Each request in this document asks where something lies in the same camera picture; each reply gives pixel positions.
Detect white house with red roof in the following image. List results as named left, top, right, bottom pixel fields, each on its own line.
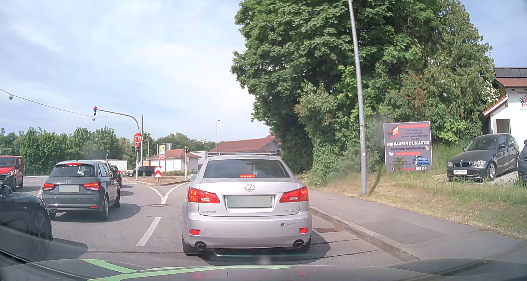
left=480, top=67, right=527, bottom=150

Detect red van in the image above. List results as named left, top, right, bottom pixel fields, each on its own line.
left=0, top=155, right=25, bottom=191

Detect grey pavement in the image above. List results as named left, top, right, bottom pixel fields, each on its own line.
left=309, top=190, right=527, bottom=262

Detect grey hatchback car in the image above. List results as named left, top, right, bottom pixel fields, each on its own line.
left=42, top=160, right=121, bottom=221

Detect purple billboard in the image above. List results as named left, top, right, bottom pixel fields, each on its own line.
left=383, top=121, right=433, bottom=173

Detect dark vehicle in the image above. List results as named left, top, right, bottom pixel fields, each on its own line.
left=110, top=164, right=123, bottom=188

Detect small white building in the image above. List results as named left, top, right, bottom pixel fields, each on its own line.
left=143, top=148, right=202, bottom=174

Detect road markings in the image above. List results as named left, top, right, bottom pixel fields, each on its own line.
left=36, top=181, right=190, bottom=248

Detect dark grey parked car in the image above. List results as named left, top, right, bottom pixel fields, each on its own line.
left=446, top=133, right=520, bottom=181

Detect overhead wires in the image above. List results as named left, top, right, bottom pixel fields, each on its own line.
left=0, top=87, right=94, bottom=118

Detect grey lamp post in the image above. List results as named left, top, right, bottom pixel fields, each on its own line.
left=345, top=0, right=368, bottom=197

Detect grey asphalt road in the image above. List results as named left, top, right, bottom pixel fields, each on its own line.
left=16, top=176, right=402, bottom=268

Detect kerbed traffic island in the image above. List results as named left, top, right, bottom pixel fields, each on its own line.
left=131, top=175, right=190, bottom=186

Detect building with red roof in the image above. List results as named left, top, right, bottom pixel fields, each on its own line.
left=207, top=135, right=282, bottom=158

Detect stop sign on post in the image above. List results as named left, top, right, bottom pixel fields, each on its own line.
left=133, top=133, right=143, bottom=180

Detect car's own bonnet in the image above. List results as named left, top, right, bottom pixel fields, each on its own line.
left=0, top=257, right=527, bottom=281

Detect grass verge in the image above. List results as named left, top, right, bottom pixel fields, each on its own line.
left=297, top=142, right=527, bottom=241

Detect black car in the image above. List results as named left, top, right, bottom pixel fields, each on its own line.
left=0, top=185, right=54, bottom=240

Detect row of trees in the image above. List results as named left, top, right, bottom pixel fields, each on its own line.
left=0, top=126, right=217, bottom=174

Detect large green tree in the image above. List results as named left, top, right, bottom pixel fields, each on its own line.
left=231, top=0, right=500, bottom=186

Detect silver saloon car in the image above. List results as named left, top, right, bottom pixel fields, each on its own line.
left=181, top=154, right=313, bottom=257

